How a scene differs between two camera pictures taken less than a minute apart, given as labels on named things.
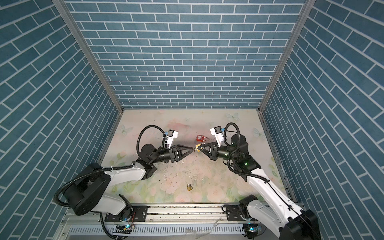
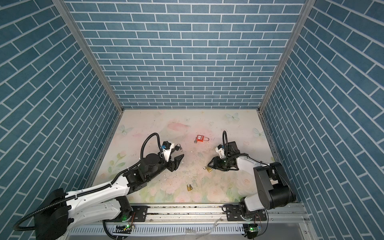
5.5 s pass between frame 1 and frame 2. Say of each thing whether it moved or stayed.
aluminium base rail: stayed
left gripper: moved
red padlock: stayed
